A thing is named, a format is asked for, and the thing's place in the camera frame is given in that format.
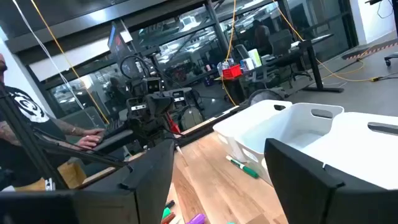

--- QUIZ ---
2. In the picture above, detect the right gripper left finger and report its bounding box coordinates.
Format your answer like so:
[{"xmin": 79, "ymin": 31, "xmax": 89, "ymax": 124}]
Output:
[{"xmin": 0, "ymin": 139, "xmax": 175, "ymax": 224}]

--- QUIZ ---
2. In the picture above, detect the black floor fan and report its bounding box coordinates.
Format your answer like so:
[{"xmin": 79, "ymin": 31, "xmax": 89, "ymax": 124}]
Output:
[{"xmin": 248, "ymin": 88, "xmax": 285, "ymax": 106}]

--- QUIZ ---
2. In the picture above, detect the red clamp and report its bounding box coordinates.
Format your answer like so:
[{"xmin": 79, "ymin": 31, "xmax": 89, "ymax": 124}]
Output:
[{"xmin": 166, "ymin": 113, "xmax": 181, "ymax": 134}]

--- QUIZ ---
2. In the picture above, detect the cardboard box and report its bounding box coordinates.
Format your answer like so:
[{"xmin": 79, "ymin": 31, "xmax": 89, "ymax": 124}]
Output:
[{"xmin": 14, "ymin": 161, "xmax": 88, "ymax": 191}]

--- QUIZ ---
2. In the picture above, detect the black computer monitor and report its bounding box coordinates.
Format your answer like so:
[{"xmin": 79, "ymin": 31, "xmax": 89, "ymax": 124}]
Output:
[{"xmin": 107, "ymin": 22, "xmax": 134, "ymax": 63}]

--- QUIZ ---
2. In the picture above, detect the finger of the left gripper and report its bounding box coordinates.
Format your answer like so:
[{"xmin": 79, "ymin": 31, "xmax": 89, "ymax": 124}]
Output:
[
  {"xmin": 159, "ymin": 94, "xmax": 174, "ymax": 121},
  {"xmin": 145, "ymin": 94, "xmax": 160, "ymax": 121}
]

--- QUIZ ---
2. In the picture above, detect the yellow hanging cable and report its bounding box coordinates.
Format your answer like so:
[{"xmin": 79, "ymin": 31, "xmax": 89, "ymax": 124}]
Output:
[
  {"xmin": 272, "ymin": 0, "xmax": 383, "ymax": 83},
  {"xmin": 30, "ymin": 0, "xmax": 110, "ymax": 124},
  {"xmin": 221, "ymin": 0, "xmax": 238, "ymax": 106}
]

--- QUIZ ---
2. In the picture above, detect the white canister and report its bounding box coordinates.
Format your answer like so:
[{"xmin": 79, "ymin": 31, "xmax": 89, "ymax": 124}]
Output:
[{"xmin": 248, "ymin": 49, "xmax": 262, "ymax": 68}]

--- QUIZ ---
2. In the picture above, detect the green-capped thin white marker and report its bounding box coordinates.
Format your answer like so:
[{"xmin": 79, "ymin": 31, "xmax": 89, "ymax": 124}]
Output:
[{"xmin": 225, "ymin": 154, "xmax": 260, "ymax": 179}]

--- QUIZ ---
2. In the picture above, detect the white hanging cable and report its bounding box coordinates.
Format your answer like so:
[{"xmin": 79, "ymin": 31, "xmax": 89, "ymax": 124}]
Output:
[{"xmin": 11, "ymin": 0, "xmax": 85, "ymax": 110}]

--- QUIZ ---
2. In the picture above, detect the office chair base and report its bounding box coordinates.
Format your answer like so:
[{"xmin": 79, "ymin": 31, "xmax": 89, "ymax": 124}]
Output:
[{"xmin": 384, "ymin": 52, "xmax": 398, "ymax": 67}]

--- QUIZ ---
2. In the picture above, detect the red plastic basket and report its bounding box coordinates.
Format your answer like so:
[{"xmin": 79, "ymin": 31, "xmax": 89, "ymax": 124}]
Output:
[{"xmin": 222, "ymin": 64, "xmax": 243, "ymax": 79}]

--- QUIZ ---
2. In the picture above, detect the black office desk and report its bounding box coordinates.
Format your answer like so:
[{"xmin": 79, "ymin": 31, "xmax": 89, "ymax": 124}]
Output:
[{"xmin": 214, "ymin": 33, "xmax": 345, "ymax": 93}]

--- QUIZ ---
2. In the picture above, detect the hazard-striped cable ramp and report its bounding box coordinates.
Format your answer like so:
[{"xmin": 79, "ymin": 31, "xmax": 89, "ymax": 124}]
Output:
[{"xmin": 341, "ymin": 37, "xmax": 398, "ymax": 61}]

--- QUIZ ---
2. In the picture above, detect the grey backpack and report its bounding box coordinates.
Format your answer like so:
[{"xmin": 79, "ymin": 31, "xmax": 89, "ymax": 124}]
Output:
[{"xmin": 179, "ymin": 105, "xmax": 205, "ymax": 131}]

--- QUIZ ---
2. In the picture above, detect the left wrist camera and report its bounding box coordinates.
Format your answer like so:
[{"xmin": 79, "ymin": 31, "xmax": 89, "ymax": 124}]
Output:
[{"xmin": 143, "ymin": 77, "xmax": 162, "ymax": 94}]

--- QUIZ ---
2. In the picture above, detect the violet highlighter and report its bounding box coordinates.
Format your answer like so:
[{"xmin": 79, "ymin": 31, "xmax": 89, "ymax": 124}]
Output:
[{"xmin": 185, "ymin": 213, "xmax": 207, "ymax": 224}]

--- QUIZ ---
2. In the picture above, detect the grey office chair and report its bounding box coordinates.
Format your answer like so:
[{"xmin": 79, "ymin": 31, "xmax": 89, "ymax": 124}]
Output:
[{"xmin": 261, "ymin": 30, "xmax": 313, "ymax": 90}]

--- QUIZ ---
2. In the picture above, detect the grey laptop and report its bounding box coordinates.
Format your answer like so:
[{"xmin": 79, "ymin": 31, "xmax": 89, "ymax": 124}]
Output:
[{"xmin": 91, "ymin": 129, "xmax": 134, "ymax": 153}]

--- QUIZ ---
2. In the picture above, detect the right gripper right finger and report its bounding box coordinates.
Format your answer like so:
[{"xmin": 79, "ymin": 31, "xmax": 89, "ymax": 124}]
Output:
[{"xmin": 264, "ymin": 138, "xmax": 398, "ymax": 224}]

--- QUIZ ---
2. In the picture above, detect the person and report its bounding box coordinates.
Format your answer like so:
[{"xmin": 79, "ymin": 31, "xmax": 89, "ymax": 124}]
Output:
[
  {"xmin": 253, "ymin": 19, "xmax": 271, "ymax": 55},
  {"xmin": 0, "ymin": 52, "xmax": 106, "ymax": 191}
]

